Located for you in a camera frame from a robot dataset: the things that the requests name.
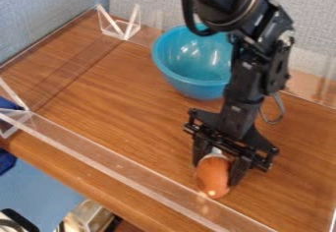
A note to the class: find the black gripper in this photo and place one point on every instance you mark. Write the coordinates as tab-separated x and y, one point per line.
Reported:
229	131

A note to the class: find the brown and white toy mushroom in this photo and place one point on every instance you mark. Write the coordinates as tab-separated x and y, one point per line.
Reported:
212	174

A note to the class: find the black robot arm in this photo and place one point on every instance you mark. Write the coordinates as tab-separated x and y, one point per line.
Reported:
261	35

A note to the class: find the blue bowl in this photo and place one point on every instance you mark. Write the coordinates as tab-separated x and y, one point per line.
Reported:
194	62

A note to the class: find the clear acrylic front barrier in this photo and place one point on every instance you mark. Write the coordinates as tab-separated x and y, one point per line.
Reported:
137	193

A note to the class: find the clear acrylic barrier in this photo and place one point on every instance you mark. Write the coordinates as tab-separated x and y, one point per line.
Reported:
312	70
137	193

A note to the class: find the clear acrylic back barrier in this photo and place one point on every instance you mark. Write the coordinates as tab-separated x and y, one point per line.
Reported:
312	70

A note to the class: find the metallic object under table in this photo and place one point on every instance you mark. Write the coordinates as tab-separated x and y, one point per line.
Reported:
88	217

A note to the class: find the black white object bottom left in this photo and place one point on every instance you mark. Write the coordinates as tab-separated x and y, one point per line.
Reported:
13	222

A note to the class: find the clear acrylic corner bracket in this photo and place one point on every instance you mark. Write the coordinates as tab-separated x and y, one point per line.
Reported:
117	28
14	112

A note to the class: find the clear acrylic left corner bracket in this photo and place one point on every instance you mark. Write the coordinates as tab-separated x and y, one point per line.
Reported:
14	112

